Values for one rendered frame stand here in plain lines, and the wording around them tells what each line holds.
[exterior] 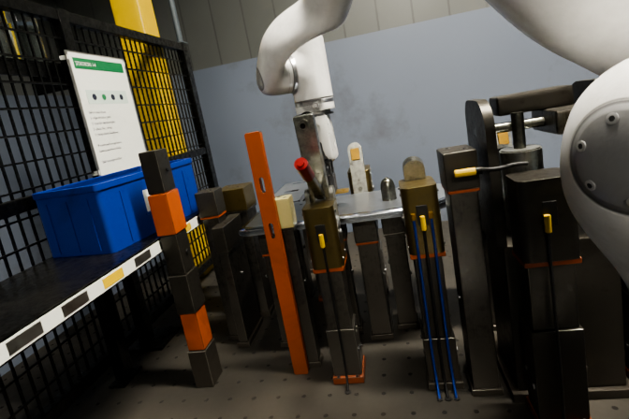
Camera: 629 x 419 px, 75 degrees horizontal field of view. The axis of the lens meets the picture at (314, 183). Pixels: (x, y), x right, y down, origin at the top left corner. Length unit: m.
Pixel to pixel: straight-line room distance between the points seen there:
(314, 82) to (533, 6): 0.54
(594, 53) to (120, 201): 0.76
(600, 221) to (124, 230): 0.75
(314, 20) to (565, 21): 0.47
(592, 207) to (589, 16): 0.16
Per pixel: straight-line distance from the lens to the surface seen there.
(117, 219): 0.85
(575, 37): 0.41
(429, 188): 0.68
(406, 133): 2.56
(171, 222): 0.83
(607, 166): 0.28
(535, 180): 0.60
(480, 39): 2.62
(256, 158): 0.77
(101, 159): 1.13
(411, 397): 0.83
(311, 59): 0.86
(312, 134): 0.73
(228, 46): 2.77
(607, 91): 0.29
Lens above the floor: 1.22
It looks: 10 degrees down
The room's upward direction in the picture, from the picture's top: 10 degrees counter-clockwise
